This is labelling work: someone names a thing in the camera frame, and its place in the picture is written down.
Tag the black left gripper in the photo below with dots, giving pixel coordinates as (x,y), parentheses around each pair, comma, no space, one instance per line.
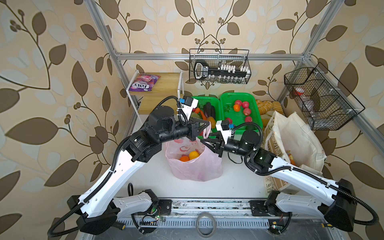
(193,128)

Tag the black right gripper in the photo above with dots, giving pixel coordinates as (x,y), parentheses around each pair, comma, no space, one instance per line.
(218,142)

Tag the pink plastic bag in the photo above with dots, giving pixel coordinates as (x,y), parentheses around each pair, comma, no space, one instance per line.
(206,167)

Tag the orange fruit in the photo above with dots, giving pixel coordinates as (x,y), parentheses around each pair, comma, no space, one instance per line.
(184,159)
(236,108)

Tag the cream canvas tote bag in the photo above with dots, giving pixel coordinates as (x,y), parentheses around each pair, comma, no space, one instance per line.
(293,134)

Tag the purple Fox's candy bag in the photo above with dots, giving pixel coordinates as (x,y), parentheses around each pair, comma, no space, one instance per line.
(144,83)

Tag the orange Fox's candy bag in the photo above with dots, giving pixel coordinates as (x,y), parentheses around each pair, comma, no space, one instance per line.
(291,158)

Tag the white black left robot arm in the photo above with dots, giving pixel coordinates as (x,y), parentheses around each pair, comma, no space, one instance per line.
(98,209)

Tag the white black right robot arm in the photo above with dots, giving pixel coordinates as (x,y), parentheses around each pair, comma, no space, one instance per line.
(335,201)

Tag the yellow potato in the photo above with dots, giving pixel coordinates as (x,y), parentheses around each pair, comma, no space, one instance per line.
(212,121)

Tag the dark purple eggplant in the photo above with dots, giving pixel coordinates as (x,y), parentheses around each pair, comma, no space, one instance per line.
(209,110)

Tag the orange carrot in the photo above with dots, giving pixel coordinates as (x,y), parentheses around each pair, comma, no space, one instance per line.
(198,111)

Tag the yellow lemon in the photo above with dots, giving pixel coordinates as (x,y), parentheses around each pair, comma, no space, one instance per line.
(193,155)

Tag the left green plastic basket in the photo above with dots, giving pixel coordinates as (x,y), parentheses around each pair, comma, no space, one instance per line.
(214,101)

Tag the green plastic basket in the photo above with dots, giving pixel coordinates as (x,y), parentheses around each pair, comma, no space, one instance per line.
(227,101)
(214,101)

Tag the red apple back left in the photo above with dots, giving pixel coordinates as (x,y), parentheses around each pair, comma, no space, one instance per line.
(238,102)

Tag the right green plastic basket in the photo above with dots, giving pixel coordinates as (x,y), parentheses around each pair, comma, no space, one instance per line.
(227,101)

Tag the red apple middle right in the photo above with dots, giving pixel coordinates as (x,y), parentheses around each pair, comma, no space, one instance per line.
(247,111)

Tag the red apple lower right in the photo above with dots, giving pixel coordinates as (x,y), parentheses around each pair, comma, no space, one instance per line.
(248,119)

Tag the red apple back right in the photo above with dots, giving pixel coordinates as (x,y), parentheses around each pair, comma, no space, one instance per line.
(245,104)

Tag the white wooden two-tier shelf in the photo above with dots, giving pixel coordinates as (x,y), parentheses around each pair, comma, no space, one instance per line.
(169,84)

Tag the tray of bread rolls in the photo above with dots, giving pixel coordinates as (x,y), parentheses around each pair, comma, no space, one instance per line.
(267,109)

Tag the roll of clear tape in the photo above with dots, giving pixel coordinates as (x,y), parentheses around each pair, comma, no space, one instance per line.
(206,220)

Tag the red capped plastic bottle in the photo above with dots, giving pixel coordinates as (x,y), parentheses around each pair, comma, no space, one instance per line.
(299,92)

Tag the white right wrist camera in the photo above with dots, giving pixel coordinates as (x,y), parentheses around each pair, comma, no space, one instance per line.
(226,129)

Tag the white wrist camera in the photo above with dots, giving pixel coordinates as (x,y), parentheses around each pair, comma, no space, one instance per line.
(188,104)
(226,129)

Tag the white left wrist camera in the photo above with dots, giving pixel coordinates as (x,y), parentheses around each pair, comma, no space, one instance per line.
(188,104)

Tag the black wire basket back wall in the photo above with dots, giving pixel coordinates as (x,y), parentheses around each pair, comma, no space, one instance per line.
(217,56)

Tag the black wire basket wall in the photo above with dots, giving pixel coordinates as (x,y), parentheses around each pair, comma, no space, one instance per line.
(330,104)
(217,56)

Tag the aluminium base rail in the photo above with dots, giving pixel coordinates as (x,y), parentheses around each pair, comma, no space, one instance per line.
(237,220)

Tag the black wire basket right wall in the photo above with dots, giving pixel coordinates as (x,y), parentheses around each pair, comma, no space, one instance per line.
(330,104)

